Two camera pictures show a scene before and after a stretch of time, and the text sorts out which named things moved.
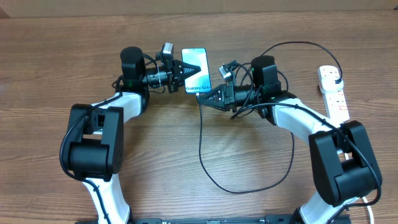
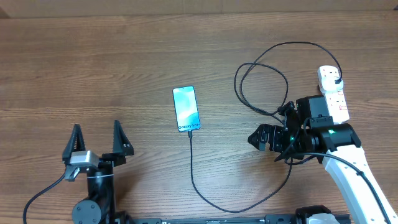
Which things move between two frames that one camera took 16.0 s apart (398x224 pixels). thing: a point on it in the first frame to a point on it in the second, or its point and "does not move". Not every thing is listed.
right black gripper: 227,101 to 263,134
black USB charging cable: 291,133 to 247,65
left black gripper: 176,78 to 117,158
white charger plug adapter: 331,84 does not move
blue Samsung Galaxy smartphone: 199,82 to 186,111
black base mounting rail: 267,219 does not move
